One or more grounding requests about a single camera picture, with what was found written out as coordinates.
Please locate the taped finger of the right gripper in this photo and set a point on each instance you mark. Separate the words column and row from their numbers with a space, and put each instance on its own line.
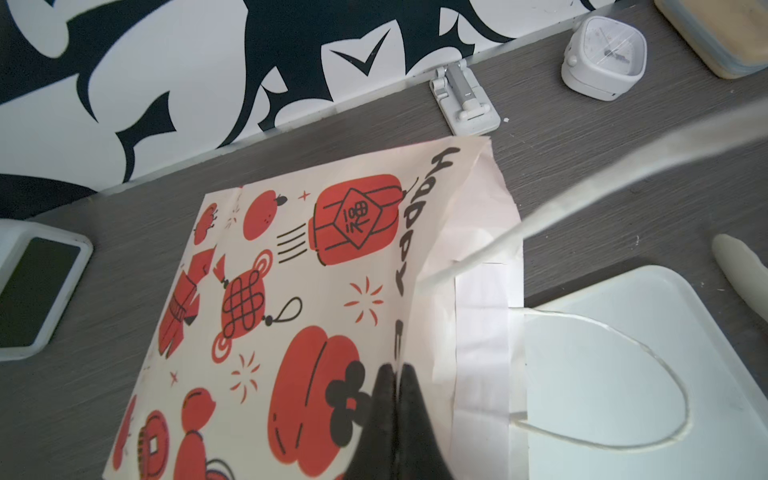
column 744, row 270

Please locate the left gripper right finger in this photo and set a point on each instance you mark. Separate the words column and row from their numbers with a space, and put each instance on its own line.
column 418, row 453

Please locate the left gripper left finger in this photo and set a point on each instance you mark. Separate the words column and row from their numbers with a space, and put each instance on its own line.
column 374, row 456

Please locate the red white paper bag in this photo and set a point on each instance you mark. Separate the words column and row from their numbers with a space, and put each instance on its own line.
column 293, row 291

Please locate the white plastic tray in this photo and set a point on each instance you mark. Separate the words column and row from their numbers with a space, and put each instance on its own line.
column 639, row 382

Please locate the beige glasses case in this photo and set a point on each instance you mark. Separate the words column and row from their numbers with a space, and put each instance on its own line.
column 730, row 37

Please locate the small white alarm clock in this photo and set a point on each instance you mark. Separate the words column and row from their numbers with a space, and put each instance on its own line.
column 604, row 58

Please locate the white digital clock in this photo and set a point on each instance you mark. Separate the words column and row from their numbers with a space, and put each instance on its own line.
column 41, row 267

